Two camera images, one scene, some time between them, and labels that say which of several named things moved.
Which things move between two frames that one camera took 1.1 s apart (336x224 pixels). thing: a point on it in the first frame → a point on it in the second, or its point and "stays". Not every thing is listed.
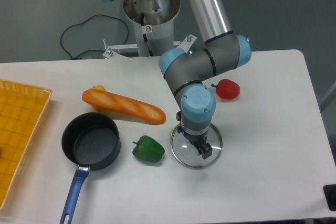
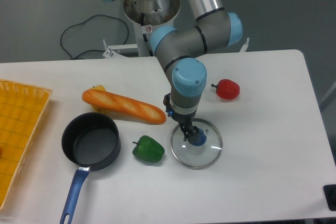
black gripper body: x=197 y=140 → x=186 y=120
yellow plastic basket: x=22 y=109 stays
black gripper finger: x=206 y=150 → x=188 y=129
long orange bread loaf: x=123 y=107 stays
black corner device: x=329 y=191 stays
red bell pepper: x=227 y=89 stays
